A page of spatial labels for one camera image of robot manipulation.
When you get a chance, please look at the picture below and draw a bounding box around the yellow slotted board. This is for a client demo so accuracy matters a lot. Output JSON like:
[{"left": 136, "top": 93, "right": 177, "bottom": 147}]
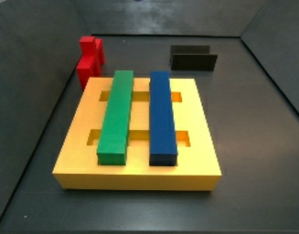
[{"left": 53, "top": 78, "right": 221, "bottom": 191}]

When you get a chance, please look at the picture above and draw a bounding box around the blue long block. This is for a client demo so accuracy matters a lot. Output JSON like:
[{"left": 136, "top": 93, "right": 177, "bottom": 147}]
[{"left": 150, "top": 71, "right": 178, "bottom": 166}]

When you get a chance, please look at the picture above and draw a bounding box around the green long block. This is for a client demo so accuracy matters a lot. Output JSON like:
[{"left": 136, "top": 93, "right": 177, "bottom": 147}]
[{"left": 97, "top": 70, "right": 134, "bottom": 165}]

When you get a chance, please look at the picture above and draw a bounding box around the red comb-shaped block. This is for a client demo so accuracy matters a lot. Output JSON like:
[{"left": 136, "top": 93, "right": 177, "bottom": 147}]
[{"left": 77, "top": 37, "right": 106, "bottom": 89}]

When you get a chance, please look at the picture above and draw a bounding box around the black angle bracket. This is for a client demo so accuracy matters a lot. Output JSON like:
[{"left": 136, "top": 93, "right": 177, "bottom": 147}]
[{"left": 170, "top": 45, "right": 218, "bottom": 71}]

